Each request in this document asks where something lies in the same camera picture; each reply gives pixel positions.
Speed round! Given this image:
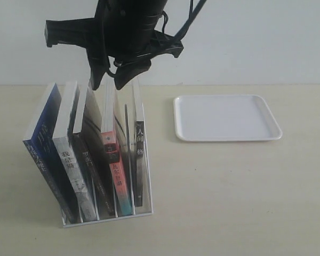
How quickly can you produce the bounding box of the clear acrylic book rack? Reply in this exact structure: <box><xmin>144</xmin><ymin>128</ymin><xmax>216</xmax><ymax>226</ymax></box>
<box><xmin>53</xmin><ymin>82</ymin><xmax>138</xmax><ymax>227</ymax></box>

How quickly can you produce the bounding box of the white plastic tray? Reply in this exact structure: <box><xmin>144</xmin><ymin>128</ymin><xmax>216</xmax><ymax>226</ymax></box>
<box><xmin>173</xmin><ymin>94</ymin><xmax>283</xmax><ymax>142</ymax></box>

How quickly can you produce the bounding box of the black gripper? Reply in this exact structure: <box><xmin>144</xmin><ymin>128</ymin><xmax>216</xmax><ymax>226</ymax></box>
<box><xmin>44</xmin><ymin>1</ymin><xmax>183</xmax><ymax>90</ymax></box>

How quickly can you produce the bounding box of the grey white book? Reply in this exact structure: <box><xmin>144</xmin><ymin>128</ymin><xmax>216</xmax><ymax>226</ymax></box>
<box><xmin>52</xmin><ymin>81</ymin><xmax>97</xmax><ymax>221</ymax></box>

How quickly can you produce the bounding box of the red teal book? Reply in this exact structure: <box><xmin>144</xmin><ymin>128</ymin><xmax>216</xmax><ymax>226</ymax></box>
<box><xmin>101</xmin><ymin>78</ymin><xmax>133</xmax><ymax>216</ymax></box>

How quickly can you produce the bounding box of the blue book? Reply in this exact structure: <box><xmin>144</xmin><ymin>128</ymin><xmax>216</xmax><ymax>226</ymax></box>
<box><xmin>23</xmin><ymin>83</ymin><xmax>79</xmax><ymax>223</ymax></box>

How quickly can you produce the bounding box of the dark brown book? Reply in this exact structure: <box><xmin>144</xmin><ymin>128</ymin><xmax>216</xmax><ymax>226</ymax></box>
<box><xmin>73</xmin><ymin>84</ymin><xmax>115</xmax><ymax>216</ymax></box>

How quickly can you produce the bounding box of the black book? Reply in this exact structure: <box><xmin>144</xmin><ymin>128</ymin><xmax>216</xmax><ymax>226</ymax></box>
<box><xmin>132</xmin><ymin>81</ymin><xmax>145</xmax><ymax>207</ymax></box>

